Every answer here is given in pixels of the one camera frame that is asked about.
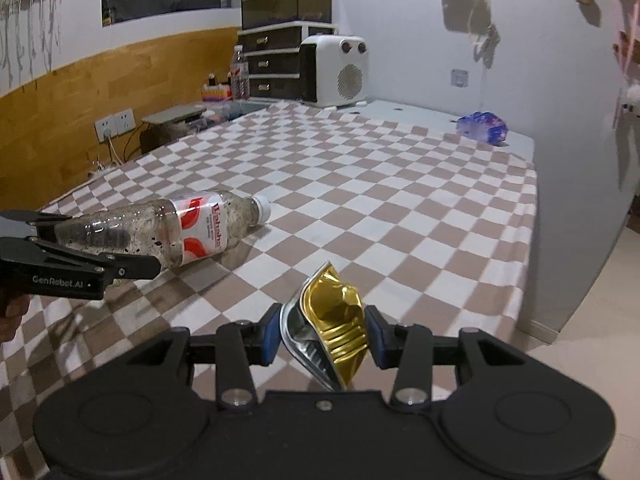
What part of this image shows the black white drawer unit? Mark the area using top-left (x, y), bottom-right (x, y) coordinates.
top-left (238, 21), bottom-right (337, 100)

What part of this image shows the white space heater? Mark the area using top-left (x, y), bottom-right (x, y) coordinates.
top-left (299, 35), bottom-right (369, 108)

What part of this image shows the person's left hand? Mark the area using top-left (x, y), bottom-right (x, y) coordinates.
top-left (0, 295), bottom-right (32, 344)

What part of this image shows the blue purple crumpled wrapper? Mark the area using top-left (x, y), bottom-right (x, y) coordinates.
top-left (456, 112), bottom-right (509, 146)

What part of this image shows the clear plastic bottle red label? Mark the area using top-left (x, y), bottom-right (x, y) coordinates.
top-left (54, 190), bottom-right (271, 269)

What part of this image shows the upright clear water bottle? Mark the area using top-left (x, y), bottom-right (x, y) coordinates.
top-left (230, 44), bottom-right (250, 101)

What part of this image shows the checkered brown white tablecloth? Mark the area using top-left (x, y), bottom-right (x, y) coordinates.
top-left (1, 102), bottom-right (537, 479)

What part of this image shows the grey closed laptop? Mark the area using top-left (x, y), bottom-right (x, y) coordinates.
top-left (141, 104), bottom-right (205, 126)

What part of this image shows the crushed gold metallic can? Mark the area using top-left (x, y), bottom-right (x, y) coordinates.
top-left (280, 262), bottom-right (369, 391)

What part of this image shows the white wall power socket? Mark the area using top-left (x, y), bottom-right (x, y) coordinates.
top-left (94, 108), bottom-right (136, 143)

